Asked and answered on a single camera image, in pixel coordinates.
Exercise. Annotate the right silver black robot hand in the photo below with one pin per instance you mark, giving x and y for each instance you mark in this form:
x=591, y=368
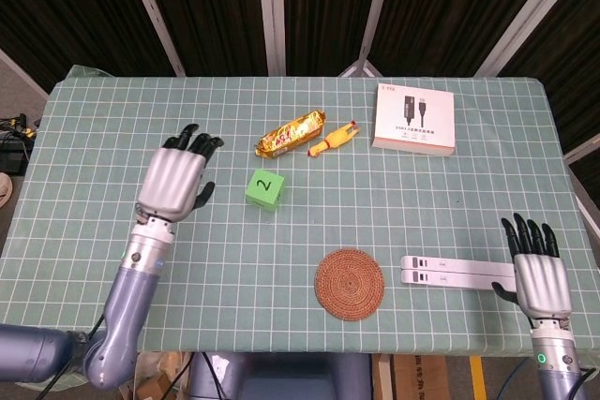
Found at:
x=544, y=285

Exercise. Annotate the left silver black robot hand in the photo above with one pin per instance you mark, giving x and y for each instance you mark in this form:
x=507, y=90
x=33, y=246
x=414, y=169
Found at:
x=171, y=180

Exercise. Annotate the green cube with black numbers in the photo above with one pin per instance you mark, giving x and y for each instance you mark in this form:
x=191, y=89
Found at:
x=265, y=187

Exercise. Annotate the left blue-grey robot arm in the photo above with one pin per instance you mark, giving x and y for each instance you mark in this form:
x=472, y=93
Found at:
x=126, y=297

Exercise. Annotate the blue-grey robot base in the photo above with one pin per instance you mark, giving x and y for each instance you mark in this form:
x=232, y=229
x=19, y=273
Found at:
x=281, y=379

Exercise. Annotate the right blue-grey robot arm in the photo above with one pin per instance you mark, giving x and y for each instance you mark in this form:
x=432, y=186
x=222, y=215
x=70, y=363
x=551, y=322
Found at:
x=558, y=362

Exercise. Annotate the green grid tablecloth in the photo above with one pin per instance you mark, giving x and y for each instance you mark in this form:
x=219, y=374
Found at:
x=422, y=208

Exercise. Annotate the white folded laptop stand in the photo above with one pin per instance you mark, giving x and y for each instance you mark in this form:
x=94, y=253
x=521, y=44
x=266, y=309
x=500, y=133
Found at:
x=457, y=271

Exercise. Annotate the golden foil snack package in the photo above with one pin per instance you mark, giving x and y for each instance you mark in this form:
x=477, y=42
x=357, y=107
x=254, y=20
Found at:
x=290, y=133

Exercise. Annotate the brown cardboard box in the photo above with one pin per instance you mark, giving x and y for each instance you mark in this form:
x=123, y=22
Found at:
x=417, y=379

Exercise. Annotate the black electronic equipment pile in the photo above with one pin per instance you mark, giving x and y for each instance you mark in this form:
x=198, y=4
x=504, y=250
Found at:
x=14, y=147

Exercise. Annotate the beige round object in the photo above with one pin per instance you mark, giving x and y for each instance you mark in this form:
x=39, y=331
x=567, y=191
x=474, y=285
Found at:
x=4, y=189

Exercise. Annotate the yellow rubber chicken toy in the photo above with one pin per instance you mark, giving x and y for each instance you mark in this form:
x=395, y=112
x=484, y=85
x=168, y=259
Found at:
x=334, y=138

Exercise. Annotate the dark folding partition screen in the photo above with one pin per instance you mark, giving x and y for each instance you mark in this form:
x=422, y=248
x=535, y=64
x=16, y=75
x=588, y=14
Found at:
x=211, y=6

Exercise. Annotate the round woven brown coaster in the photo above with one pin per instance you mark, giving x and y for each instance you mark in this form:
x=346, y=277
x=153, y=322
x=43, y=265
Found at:
x=349, y=285

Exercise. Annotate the clear plastic bag with scraps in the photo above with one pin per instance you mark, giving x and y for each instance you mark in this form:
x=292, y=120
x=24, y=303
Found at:
x=159, y=376

